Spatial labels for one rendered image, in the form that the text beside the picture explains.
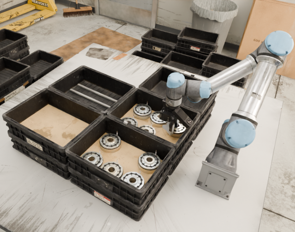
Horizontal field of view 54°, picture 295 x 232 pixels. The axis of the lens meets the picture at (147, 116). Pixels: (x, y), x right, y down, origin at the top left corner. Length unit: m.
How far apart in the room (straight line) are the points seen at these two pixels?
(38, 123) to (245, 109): 1.03
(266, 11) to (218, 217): 3.01
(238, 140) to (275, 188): 1.41
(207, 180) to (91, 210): 0.55
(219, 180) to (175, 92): 0.46
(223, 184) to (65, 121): 0.87
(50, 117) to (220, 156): 0.90
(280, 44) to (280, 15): 2.65
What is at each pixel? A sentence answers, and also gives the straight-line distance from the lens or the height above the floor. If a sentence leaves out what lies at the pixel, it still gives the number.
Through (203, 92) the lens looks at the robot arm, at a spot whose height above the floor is 1.16.
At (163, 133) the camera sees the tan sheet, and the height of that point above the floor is 0.83.
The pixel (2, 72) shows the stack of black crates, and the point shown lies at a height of 0.49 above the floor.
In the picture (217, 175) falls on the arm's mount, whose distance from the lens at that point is 1.40.
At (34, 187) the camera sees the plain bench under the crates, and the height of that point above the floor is 0.70.
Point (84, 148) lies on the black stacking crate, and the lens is 1.42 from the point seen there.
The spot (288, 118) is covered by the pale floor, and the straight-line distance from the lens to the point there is 3.40.
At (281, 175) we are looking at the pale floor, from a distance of 2.75.
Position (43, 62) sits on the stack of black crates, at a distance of 3.03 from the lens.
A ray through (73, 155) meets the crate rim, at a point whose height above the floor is 0.93.
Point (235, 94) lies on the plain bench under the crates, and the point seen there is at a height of 0.70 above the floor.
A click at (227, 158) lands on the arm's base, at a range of 1.39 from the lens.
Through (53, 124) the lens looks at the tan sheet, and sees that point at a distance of 1.59.
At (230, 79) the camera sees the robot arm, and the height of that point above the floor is 1.14.
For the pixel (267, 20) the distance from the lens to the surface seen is 4.03.
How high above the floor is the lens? 1.88
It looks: 40 degrees down
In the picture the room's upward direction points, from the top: 6 degrees clockwise
